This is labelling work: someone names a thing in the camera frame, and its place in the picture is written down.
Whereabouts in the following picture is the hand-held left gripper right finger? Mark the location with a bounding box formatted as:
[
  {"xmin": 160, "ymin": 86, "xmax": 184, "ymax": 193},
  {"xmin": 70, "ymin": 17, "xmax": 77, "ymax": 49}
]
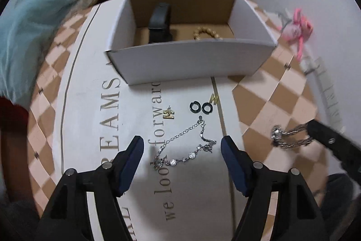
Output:
[{"xmin": 220, "ymin": 136, "xmax": 332, "ymax": 241}]

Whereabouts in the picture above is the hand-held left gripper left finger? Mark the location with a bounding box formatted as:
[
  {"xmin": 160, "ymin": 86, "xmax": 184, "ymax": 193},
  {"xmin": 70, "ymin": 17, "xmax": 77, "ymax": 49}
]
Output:
[{"xmin": 34, "ymin": 136, "xmax": 144, "ymax": 241}]

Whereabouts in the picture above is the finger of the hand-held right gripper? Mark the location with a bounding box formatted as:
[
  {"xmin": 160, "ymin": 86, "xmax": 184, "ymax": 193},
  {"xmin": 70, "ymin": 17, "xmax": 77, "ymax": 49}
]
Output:
[{"xmin": 307, "ymin": 119, "xmax": 361, "ymax": 184}]

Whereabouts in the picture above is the silver link chain bracelet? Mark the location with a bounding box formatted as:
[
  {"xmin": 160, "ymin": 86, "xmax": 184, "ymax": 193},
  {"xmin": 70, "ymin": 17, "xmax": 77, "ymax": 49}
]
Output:
[{"xmin": 270, "ymin": 122, "xmax": 314, "ymax": 149}]

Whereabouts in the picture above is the silver bracelet with round charms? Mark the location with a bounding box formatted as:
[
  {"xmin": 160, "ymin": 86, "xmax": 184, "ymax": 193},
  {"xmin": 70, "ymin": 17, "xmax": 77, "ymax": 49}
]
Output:
[{"xmin": 152, "ymin": 116, "xmax": 217, "ymax": 170}]

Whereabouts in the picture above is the white cardboard box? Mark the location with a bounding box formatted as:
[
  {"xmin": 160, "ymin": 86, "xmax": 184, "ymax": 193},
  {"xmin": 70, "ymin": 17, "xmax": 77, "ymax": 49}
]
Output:
[{"xmin": 105, "ymin": 0, "xmax": 279, "ymax": 86}]

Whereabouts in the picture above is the dark grey cloth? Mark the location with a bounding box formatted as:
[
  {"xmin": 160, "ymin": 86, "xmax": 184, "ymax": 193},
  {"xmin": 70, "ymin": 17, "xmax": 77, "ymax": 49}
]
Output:
[{"xmin": 315, "ymin": 173, "xmax": 361, "ymax": 232}]

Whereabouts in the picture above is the red cloth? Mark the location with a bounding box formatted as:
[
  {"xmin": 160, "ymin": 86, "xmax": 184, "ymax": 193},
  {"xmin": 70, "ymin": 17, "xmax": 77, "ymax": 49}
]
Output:
[{"xmin": 0, "ymin": 96, "xmax": 32, "ymax": 203}]

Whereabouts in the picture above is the pink plush toy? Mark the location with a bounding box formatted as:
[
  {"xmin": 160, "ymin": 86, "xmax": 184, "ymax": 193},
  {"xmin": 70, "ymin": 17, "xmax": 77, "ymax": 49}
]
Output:
[{"xmin": 277, "ymin": 7, "xmax": 314, "ymax": 61}]

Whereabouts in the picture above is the black wristband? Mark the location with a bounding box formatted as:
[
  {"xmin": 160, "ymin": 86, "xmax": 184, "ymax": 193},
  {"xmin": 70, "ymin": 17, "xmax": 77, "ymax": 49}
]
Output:
[{"xmin": 148, "ymin": 3, "xmax": 173, "ymax": 44}]

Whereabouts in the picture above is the teal fluffy blanket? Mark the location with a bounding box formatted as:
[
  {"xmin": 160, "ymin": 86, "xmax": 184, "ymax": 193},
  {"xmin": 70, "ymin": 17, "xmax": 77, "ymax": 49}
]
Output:
[{"xmin": 0, "ymin": 0, "xmax": 141, "ymax": 102}]

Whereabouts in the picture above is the wooden bead bracelet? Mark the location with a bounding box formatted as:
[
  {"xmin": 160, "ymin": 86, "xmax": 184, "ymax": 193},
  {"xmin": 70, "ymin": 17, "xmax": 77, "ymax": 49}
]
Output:
[{"xmin": 193, "ymin": 27, "xmax": 225, "ymax": 41}]

